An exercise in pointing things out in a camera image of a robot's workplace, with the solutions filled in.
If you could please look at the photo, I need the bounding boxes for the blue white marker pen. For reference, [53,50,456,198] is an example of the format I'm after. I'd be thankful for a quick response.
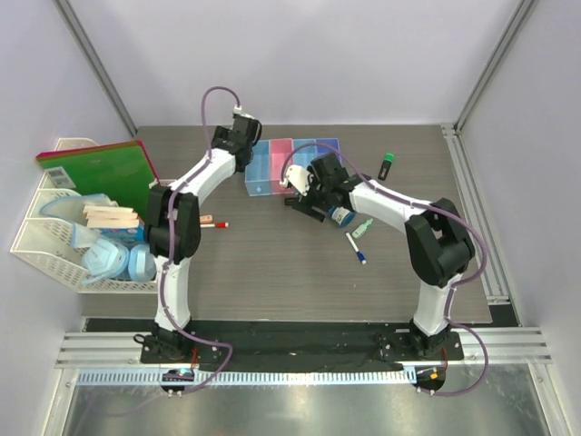
[345,232,367,265]

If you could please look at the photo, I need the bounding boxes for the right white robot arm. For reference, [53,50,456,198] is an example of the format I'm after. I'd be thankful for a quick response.
[281,153,476,359]

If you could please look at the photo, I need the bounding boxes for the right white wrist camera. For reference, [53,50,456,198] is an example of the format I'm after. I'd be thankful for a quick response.
[280,164,314,196]

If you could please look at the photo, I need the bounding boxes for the green folder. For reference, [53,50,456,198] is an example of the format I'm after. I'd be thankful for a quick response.
[35,140,159,218]

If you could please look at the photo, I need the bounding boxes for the blue plastic bin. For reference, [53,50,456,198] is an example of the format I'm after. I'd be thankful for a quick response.
[292,138,317,169]

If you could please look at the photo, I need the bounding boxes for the red white marker pen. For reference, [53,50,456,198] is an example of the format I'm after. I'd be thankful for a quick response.
[200,222,229,229]

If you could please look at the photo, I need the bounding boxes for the purple plastic bin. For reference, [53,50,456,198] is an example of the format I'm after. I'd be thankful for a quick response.
[315,138,341,160]

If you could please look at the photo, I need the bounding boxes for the wooden blocks stack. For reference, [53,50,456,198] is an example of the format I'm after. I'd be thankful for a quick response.
[84,205,141,229]

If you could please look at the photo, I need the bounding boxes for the light blue end bin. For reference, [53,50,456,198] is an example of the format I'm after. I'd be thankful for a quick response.
[245,140,271,197]

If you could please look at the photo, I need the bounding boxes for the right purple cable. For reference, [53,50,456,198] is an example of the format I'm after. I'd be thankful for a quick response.
[279,144,490,399]

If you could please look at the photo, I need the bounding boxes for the pink plastic bin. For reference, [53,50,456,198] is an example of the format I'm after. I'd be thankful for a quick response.
[269,138,293,195]

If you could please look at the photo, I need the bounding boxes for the green black highlighter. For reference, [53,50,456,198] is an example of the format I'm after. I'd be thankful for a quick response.
[378,153,394,181]

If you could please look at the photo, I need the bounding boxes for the white slotted cable duct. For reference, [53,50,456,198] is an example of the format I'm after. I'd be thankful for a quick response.
[76,367,417,387]

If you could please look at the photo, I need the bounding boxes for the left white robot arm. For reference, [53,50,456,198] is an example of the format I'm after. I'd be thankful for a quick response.
[134,114,262,363]

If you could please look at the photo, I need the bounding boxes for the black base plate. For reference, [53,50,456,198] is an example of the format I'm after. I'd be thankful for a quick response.
[86,318,464,373]

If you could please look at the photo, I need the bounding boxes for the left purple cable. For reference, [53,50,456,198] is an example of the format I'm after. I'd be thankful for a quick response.
[161,85,241,396]

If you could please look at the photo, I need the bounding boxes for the blue face masks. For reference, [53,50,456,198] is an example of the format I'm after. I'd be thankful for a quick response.
[39,193,156,285]

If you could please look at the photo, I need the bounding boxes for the white mesh desk organizer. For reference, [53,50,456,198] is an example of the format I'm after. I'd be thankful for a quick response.
[11,138,155,293]

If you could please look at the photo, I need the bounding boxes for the light green correction tape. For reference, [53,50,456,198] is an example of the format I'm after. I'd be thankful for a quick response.
[351,218,373,239]

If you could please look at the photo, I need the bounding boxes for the purple cable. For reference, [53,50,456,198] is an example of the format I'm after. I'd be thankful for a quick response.
[161,85,241,396]
[279,144,490,399]

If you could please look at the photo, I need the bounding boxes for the blue slime jar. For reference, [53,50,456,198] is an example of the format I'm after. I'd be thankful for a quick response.
[328,206,356,227]

